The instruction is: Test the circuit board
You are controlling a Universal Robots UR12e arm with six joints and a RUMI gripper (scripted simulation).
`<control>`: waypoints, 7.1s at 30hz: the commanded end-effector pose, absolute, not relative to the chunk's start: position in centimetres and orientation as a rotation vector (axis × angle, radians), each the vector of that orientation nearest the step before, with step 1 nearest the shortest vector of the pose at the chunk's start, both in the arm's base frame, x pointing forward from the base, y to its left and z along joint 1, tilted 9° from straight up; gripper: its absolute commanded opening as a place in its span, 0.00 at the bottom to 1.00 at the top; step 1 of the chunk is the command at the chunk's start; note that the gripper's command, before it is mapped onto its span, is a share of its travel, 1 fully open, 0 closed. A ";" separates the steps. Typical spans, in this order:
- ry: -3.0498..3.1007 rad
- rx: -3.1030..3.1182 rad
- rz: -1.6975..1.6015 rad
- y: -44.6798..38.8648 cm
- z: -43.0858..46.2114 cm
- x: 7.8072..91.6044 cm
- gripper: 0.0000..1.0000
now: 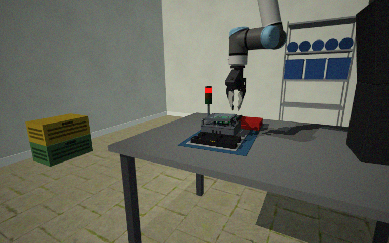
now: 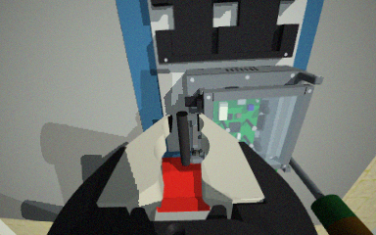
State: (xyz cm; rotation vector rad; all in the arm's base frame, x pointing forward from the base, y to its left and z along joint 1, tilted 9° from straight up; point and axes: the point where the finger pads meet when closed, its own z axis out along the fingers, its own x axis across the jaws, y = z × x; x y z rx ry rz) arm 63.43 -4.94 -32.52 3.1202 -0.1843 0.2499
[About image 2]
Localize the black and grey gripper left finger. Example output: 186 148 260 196
47 115 172 235

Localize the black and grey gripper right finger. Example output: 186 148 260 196
197 113 318 235

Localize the red bin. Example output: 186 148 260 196
157 157 211 212

